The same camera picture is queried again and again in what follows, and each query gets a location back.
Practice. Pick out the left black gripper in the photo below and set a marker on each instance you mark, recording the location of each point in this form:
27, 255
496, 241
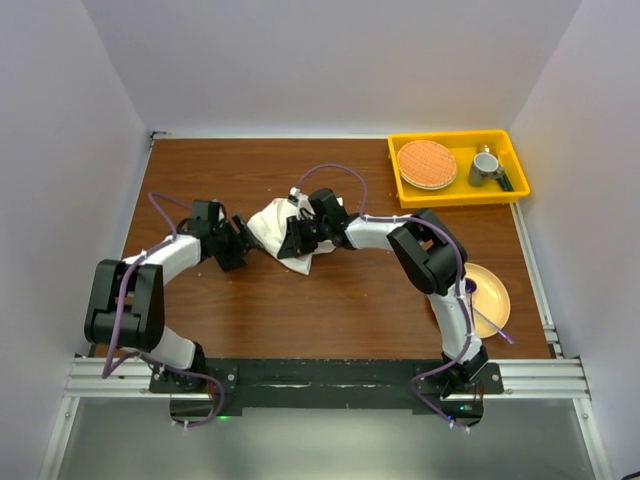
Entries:
242, 242

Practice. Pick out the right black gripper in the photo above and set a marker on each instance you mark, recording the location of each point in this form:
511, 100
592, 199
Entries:
294, 244

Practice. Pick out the white cloth napkin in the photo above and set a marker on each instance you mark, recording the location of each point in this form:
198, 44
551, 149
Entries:
269, 227

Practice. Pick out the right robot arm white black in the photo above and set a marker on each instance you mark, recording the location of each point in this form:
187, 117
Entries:
430, 256

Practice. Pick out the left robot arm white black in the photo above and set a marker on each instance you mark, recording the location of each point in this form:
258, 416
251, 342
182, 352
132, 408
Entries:
126, 309

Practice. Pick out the orange patterned plate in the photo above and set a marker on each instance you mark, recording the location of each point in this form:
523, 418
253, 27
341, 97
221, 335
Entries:
427, 165

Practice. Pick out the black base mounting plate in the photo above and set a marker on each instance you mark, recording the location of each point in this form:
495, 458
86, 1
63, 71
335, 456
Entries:
370, 384

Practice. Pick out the iridescent purple spoon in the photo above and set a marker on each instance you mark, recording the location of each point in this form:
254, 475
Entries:
470, 288

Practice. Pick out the yellow plastic tray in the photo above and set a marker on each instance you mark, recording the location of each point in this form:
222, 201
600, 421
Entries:
464, 145

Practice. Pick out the grey white mug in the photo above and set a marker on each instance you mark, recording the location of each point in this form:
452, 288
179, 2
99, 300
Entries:
484, 166

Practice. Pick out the dark green utensil in tray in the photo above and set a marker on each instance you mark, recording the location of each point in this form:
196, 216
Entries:
504, 182

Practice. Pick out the cream yellow plate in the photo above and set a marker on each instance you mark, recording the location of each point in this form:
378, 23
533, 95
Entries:
491, 298

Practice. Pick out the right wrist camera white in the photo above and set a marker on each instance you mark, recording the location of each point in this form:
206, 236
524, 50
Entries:
299, 200

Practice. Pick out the aluminium frame rail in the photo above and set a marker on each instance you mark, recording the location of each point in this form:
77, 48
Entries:
555, 378

